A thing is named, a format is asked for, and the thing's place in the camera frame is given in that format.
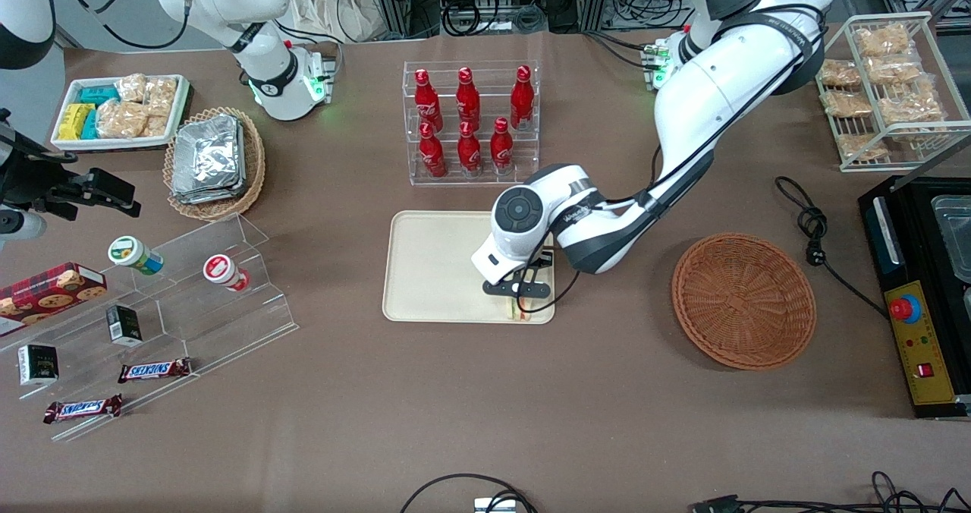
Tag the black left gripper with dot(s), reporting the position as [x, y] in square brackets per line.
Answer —
[546, 256]

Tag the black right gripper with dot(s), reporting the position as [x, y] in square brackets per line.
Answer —
[32, 181]

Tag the triangle sandwich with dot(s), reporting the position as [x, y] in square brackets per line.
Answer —
[520, 313]

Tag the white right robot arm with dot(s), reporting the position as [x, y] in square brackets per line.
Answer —
[273, 65]

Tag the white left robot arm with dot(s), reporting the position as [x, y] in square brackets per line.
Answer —
[705, 95]

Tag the beige plastic serving tray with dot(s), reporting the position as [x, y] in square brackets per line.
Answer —
[432, 266]

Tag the white rectangular snack tray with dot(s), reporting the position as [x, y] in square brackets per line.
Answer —
[64, 95]

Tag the tan oval wicker basket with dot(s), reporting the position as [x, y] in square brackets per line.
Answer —
[254, 168]

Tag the brown round wicker basket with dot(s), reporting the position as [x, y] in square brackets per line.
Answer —
[743, 300]

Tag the green lid yogurt cup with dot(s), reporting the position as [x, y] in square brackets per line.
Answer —
[133, 255]

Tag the teal snack packet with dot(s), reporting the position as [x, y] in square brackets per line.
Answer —
[98, 95]
[90, 126]

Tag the clear rice cracker bag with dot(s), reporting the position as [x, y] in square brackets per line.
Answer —
[121, 118]
[156, 126]
[130, 88]
[161, 95]

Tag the yellow snack packet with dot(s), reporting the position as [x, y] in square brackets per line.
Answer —
[74, 122]

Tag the silver foil packet stack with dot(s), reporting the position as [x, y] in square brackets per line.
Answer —
[208, 160]

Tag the red plaid cookie box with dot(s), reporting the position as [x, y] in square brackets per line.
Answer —
[45, 293]

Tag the red lid yogurt cup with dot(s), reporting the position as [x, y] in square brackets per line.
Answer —
[222, 270]

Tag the clear acrylic bottle rack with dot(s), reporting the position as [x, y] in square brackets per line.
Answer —
[485, 180]

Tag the small black carton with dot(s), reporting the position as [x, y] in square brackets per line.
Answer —
[38, 365]
[124, 325]

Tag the clear acrylic tiered stand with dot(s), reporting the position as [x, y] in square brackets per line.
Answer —
[197, 323]

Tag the red cola bottle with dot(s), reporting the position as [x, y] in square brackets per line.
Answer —
[432, 156]
[501, 150]
[468, 99]
[522, 99]
[427, 103]
[469, 152]

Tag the snickers chocolate bar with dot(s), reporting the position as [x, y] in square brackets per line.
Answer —
[154, 370]
[82, 409]

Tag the small grey device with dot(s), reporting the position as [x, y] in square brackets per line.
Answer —
[494, 506]

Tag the beige canvas bag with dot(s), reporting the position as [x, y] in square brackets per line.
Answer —
[318, 4]

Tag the bagged fried snack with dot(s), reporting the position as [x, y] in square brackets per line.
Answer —
[880, 39]
[846, 103]
[910, 105]
[861, 146]
[840, 73]
[894, 69]

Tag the red emergency stop button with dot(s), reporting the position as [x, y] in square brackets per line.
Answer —
[902, 309]

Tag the black machine with yellow panel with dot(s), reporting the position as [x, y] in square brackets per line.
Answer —
[922, 369]

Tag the clear pan in machine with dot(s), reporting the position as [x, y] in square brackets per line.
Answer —
[954, 232]

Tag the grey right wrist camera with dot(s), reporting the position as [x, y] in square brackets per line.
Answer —
[19, 225]

